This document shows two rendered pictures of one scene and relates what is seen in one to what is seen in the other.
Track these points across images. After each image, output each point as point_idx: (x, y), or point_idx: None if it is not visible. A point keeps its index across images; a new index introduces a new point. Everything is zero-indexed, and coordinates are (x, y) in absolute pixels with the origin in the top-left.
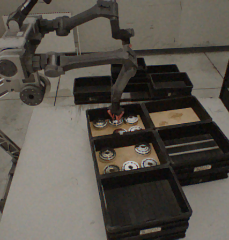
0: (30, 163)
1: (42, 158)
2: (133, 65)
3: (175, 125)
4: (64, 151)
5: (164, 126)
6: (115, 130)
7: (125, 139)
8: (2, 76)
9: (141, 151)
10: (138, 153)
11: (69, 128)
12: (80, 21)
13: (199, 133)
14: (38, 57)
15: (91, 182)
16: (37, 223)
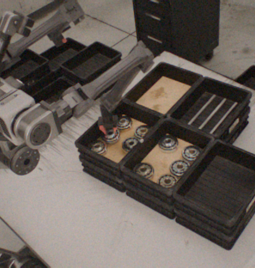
0: (57, 244)
1: (64, 230)
2: (152, 57)
3: (179, 101)
4: (78, 206)
5: (171, 107)
6: (123, 144)
7: (147, 144)
8: (36, 146)
9: (171, 146)
10: (169, 150)
11: (51, 180)
12: (39, 39)
13: (198, 97)
14: (64, 101)
15: (144, 212)
16: None
